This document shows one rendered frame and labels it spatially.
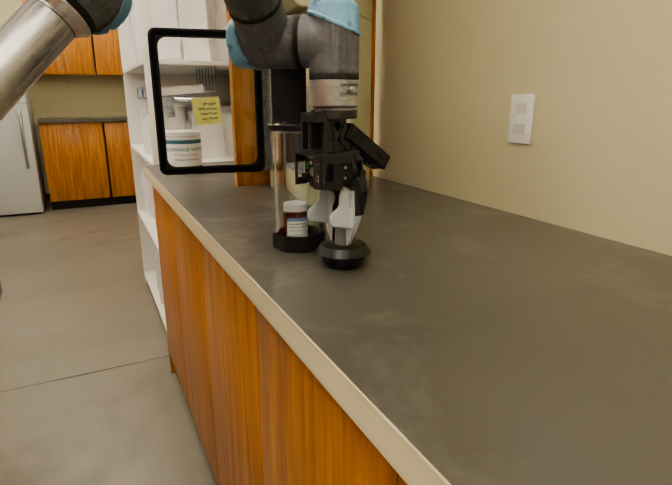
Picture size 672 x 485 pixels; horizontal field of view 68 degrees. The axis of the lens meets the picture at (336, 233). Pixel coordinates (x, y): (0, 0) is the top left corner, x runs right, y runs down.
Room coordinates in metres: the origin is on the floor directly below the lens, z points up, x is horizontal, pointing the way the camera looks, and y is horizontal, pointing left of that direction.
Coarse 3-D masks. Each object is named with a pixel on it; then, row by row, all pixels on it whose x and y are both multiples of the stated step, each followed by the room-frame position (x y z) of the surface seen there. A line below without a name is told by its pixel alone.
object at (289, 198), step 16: (272, 144) 0.89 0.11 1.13; (288, 144) 0.86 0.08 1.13; (288, 160) 0.86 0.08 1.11; (304, 160) 0.86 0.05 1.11; (288, 176) 0.86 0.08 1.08; (288, 192) 0.86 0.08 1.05; (304, 192) 0.86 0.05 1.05; (288, 208) 0.86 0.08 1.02; (304, 208) 0.86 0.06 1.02; (288, 224) 0.86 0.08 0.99; (304, 224) 0.86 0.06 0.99; (320, 224) 0.88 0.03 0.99
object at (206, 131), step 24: (168, 48) 1.45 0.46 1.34; (192, 48) 1.47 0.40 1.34; (216, 48) 1.49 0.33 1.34; (168, 72) 1.45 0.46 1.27; (192, 72) 1.47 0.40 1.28; (216, 72) 1.49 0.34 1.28; (240, 72) 1.50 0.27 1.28; (192, 96) 1.47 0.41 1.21; (216, 96) 1.48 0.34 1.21; (240, 96) 1.50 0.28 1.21; (168, 120) 1.45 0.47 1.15; (192, 120) 1.46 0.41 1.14; (216, 120) 1.48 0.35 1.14; (240, 120) 1.50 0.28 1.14; (168, 144) 1.44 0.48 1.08; (192, 144) 1.46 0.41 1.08; (216, 144) 1.48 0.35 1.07; (240, 144) 1.50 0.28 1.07
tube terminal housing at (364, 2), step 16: (368, 0) 1.45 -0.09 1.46; (368, 16) 1.45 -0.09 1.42; (368, 32) 1.46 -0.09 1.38; (368, 48) 1.46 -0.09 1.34; (368, 64) 1.46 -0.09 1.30; (368, 80) 1.46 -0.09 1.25; (368, 96) 1.47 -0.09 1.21; (368, 112) 1.47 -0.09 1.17; (368, 128) 1.47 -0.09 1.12; (272, 160) 1.52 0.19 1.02; (272, 176) 1.52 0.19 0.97; (368, 176) 1.48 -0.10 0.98
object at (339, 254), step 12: (336, 228) 0.79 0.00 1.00; (324, 240) 0.82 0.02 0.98; (336, 240) 0.79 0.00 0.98; (360, 240) 0.81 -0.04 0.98; (324, 252) 0.77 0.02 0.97; (336, 252) 0.76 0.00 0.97; (348, 252) 0.76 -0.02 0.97; (360, 252) 0.77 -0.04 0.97; (324, 264) 0.79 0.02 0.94; (336, 264) 0.76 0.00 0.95; (348, 264) 0.76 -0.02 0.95; (360, 264) 0.78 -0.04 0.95
